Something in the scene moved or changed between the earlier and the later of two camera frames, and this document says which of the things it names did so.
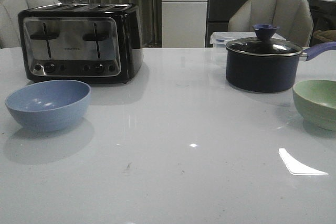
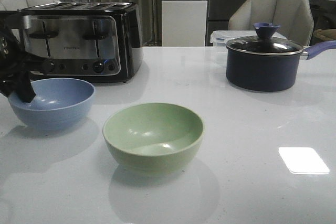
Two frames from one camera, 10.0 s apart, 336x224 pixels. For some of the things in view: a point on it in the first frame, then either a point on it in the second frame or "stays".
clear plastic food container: [220, 39] stays
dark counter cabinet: [221, 1] stays
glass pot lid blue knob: [264, 44] stays
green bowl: [315, 102] → [153, 137]
